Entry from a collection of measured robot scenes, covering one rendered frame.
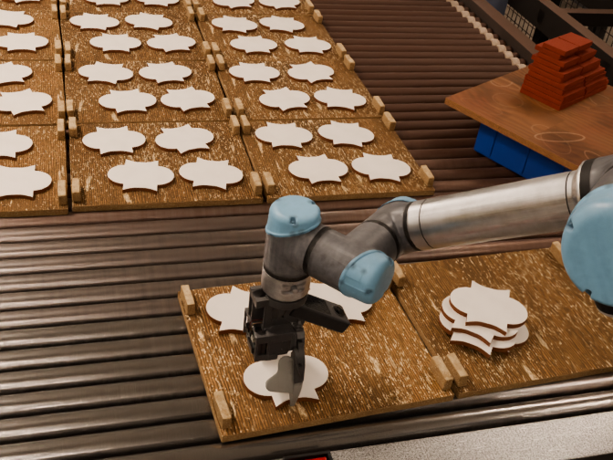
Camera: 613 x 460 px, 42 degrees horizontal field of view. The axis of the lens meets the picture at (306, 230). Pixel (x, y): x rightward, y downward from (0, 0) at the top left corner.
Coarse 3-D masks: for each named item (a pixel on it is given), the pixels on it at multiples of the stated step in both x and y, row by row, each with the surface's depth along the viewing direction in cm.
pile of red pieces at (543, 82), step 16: (544, 48) 208; (560, 48) 205; (576, 48) 208; (592, 48) 216; (544, 64) 209; (560, 64) 206; (576, 64) 212; (592, 64) 215; (528, 80) 214; (544, 80) 211; (560, 80) 207; (576, 80) 211; (592, 80) 218; (608, 80) 224; (544, 96) 212; (560, 96) 208; (576, 96) 213
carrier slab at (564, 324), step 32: (480, 256) 171; (512, 256) 173; (544, 256) 174; (416, 288) 160; (448, 288) 161; (512, 288) 164; (544, 288) 165; (576, 288) 166; (416, 320) 152; (544, 320) 157; (576, 320) 158; (608, 320) 159; (448, 352) 146; (480, 352) 147; (512, 352) 148; (544, 352) 149; (576, 352) 150; (608, 352) 152; (480, 384) 141; (512, 384) 142
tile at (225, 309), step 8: (232, 288) 151; (216, 296) 149; (224, 296) 150; (232, 296) 150; (240, 296) 150; (248, 296) 150; (208, 304) 147; (216, 304) 147; (224, 304) 148; (232, 304) 148; (240, 304) 148; (208, 312) 145; (216, 312) 146; (224, 312) 146; (232, 312) 146; (240, 312) 146; (216, 320) 144; (224, 320) 144; (232, 320) 144; (240, 320) 145; (224, 328) 143; (232, 328) 143; (240, 328) 143
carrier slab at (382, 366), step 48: (240, 288) 153; (192, 336) 142; (240, 336) 143; (336, 336) 146; (384, 336) 148; (240, 384) 134; (336, 384) 136; (384, 384) 138; (432, 384) 139; (240, 432) 126
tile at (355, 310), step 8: (312, 288) 154; (320, 288) 155; (328, 288) 155; (320, 296) 153; (328, 296) 153; (336, 296) 153; (344, 296) 154; (344, 304) 152; (352, 304) 152; (360, 304) 152; (368, 304) 153; (352, 312) 150; (360, 312) 150; (368, 312) 152; (352, 320) 149; (360, 320) 149
